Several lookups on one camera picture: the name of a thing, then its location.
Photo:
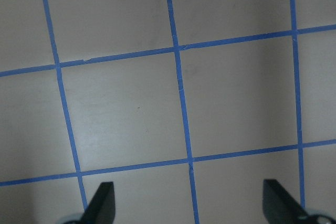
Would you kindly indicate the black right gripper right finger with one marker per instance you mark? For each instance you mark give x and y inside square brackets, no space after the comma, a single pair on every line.
[279,206]

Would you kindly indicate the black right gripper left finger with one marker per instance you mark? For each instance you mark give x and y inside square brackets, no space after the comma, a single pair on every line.
[102,206]

